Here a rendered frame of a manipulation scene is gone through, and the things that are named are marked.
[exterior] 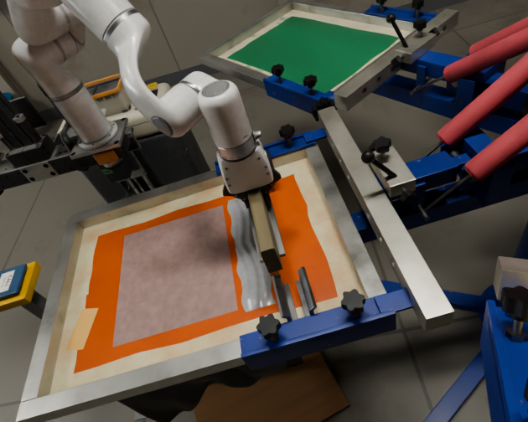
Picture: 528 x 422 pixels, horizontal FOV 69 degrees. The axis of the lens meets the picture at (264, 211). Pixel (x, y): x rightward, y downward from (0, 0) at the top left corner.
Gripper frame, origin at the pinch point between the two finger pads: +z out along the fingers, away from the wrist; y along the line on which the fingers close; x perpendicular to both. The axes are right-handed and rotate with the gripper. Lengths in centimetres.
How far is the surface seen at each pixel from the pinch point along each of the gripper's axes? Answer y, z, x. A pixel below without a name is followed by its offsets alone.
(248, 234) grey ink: 5.5, 13.3, -2.5
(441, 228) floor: -79, 109, -52
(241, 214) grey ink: 6.3, 13.4, -9.9
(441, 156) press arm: -43.2, 5.1, -0.9
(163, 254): 29.3, 14.2, -5.3
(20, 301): 71, 15, -5
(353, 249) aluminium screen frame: -16.9, 10.3, 13.2
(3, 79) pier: 208, 58, -308
